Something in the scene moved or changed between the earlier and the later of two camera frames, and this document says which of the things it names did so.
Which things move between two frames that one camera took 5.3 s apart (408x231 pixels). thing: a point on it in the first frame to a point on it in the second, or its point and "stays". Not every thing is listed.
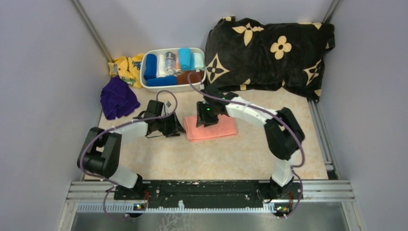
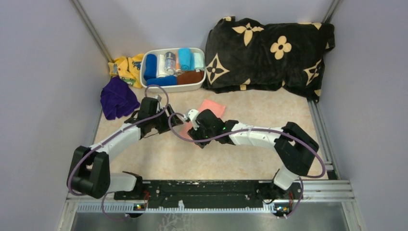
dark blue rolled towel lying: (162, 81) stays
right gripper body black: (207, 113) to (201, 132)
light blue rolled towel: (186, 58) stays
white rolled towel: (160, 71) stays
